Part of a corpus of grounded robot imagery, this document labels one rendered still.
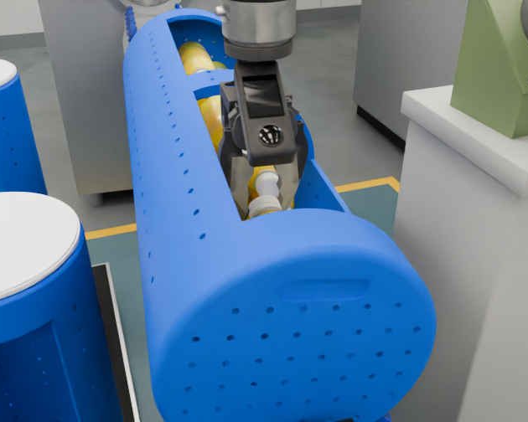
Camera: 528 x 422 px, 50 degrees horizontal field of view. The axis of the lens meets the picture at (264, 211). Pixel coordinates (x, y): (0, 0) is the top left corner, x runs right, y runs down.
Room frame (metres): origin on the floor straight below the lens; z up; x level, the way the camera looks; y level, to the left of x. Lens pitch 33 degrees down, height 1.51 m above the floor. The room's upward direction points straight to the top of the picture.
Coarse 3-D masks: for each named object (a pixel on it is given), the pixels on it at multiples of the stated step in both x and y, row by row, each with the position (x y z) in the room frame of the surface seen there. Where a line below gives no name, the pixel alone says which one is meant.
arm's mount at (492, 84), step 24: (480, 0) 0.88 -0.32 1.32; (504, 0) 0.87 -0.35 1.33; (480, 24) 0.87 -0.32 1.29; (504, 24) 0.84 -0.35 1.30; (480, 48) 0.86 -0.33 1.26; (504, 48) 0.82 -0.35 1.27; (456, 72) 0.90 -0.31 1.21; (480, 72) 0.85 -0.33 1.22; (504, 72) 0.81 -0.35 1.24; (456, 96) 0.89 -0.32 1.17; (480, 96) 0.84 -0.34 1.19; (504, 96) 0.80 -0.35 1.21; (480, 120) 0.83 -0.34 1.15; (504, 120) 0.79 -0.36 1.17
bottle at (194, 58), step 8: (184, 48) 1.18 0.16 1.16; (192, 48) 1.16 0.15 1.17; (200, 48) 1.17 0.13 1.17; (184, 56) 1.13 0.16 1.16; (192, 56) 1.10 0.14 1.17; (200, 56) 1.10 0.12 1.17; (208, 56) 1.12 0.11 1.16; (184, 64) 1.09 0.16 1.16; (192, 64) 1.07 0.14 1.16; (200, 64) 1.07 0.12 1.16; (208, 64) 1.08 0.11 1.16; (192, 72) 1.06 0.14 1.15
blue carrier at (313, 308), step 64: (128, 64) 1.09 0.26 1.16; (128, 128) 0.87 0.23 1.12; (192, 128) 0.65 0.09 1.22; (192, 192) 0.51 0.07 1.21; (320, 192) 0.74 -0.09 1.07; (192, 256) 0.41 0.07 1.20; (256, 256) 0.38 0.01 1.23; (320, 256) 0.38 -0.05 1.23; (384, 256) 0.40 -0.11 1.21; (192, 320) 0.35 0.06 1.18; (256, 320) 0.37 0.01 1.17; (320, 320) 0.38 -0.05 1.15; (384, 320) 0.39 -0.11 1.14; (192, 384) 0.35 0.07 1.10; (256, 384) 0.37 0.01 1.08; (320, 384) 0.38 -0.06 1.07; (384, 384) 0.40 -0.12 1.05
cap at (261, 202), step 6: (258, 198) 0.56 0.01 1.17; (264, 198) 0.56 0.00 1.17; (270, 198) 0.56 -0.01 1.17; (276, 198) 0.57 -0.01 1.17; (252, 204) 0.56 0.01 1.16; (258, 204) 0.56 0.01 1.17; (264, 204) 0.55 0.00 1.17; (270, 204) 0.55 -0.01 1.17; (276, 204) 0.56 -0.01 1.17; (252, 210) 0.56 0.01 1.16; (258, 210) 0.55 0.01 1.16; (252, 216) 0.55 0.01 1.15
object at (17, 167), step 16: (16, 80) 1.39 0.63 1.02; (0, 96) 1.31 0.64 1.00; (16, 96) 1.37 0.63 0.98; (0, 112) 1.30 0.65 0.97; (16, 112) 1.35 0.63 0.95; (0, 128) 1.30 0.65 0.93; (16, 128) 1.34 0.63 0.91; (0, 144) 1.29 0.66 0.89; (16, 144) 1.32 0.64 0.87; (32, 144) 1.39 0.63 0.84; (0, 160) 1.28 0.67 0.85; (16, 160) 1.31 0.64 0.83; (32, 160) 1.37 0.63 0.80; (0, 176) 1.27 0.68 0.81; (16, 176) 1.30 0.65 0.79; (32, 176) 1.35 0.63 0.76; (0, 192) 1.27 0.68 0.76; (32, 192) 1.33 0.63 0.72
